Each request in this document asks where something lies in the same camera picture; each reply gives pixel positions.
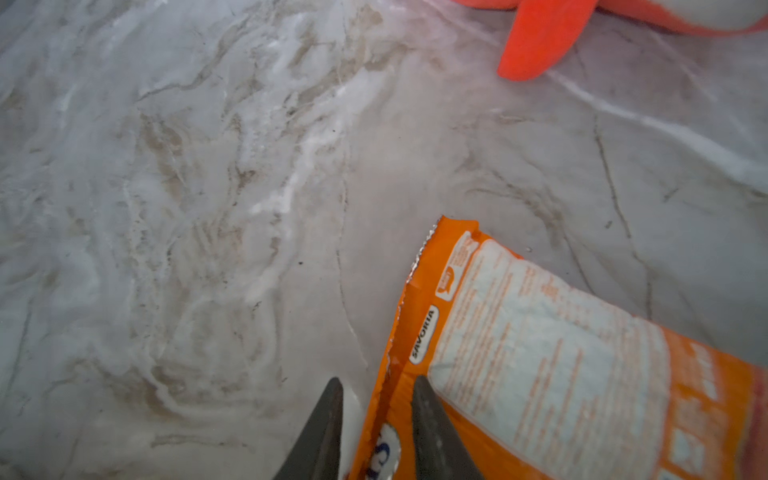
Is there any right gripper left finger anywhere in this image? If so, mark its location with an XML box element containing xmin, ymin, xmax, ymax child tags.
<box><xmin>273</xmin><ymin>377</ymin><xmax>344</xmax><ymax>480</ymax></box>

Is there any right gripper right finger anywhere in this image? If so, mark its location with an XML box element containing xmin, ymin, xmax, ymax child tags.
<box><xmin>411</xmin><ymin>376</ymin><xmax>483</xmax><ymax>480</ymax></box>

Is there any orange snack stick packet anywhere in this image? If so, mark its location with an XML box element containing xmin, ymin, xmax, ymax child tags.
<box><xmin>349</xmin><ymin>217</ymin><xmax>767</xmax><ymax>479</ymax></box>

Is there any red shark plush toy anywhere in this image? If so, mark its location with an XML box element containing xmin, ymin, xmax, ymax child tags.
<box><xmin>461</xmin><ymin>0</ymin><xmax>767</xmax><ymax>81</ymax></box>

